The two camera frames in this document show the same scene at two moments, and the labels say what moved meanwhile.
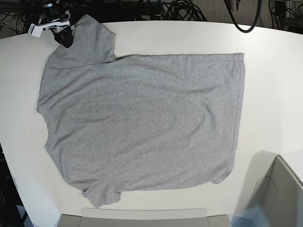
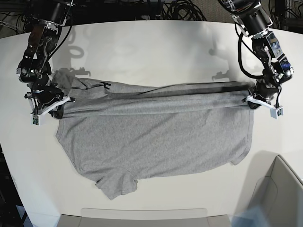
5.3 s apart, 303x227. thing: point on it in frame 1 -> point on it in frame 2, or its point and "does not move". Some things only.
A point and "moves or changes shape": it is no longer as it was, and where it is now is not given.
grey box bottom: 144,217 does not move
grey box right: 280,193 does not move
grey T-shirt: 138,121 moves or changes shape
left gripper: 62,30 -> 43,97
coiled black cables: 182,10 does not move
